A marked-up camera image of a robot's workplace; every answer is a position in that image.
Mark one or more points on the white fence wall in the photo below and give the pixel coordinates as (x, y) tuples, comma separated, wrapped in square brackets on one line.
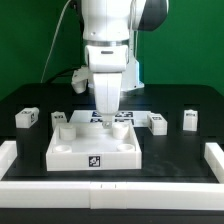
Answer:
[(115, 195), (214, 155), (8, 153)]

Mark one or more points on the white left fence wall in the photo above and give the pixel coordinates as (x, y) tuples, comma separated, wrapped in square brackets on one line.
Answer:
[(8, 153)]

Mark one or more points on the white right fence wall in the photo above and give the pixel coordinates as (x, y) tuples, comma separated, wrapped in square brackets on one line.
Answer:
[(214, 155)]

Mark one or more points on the white square tabletop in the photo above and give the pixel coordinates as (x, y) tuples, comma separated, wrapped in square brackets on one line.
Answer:
[(89, 146)]

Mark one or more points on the white sheet with markers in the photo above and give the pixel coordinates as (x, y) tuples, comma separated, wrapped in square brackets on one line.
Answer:
[(138, 118)]

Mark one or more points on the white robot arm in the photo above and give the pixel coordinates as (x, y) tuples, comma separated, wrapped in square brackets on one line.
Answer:
[(110, 30)]

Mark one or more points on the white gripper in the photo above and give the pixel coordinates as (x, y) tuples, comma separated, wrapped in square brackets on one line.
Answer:
[(107, 65)]

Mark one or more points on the white front fence wall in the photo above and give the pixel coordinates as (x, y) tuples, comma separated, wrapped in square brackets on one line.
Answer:
[(115, 195)]

